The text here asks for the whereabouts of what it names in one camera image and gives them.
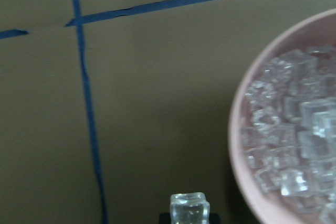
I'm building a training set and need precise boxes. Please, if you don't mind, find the clear ice cube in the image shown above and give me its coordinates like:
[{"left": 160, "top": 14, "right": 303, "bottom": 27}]
[{"left": 170, "top": 192, "right": 210, "bottom": 224}]

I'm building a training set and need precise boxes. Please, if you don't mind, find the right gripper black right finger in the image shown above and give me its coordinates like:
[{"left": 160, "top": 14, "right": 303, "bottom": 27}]
[{"left": 209, "top": 212, "right": 221, "bottom": 224}]

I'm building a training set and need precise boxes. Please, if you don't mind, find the pink bowl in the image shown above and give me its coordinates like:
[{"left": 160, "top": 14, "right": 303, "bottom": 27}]
[{"left": 228, "top": 9, "right": 335, "bottom": 223}]

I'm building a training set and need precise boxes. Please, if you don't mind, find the pile of ice cubes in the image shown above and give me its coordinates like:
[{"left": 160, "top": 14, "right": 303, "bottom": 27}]
[{"left": 240, "top": 45, "right": 335, "bottom": 223}]

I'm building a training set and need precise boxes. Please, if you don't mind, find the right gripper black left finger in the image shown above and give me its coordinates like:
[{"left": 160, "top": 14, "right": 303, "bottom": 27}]
[{"left": 159, "top": 212, "right": 171, "bottom": 224}]

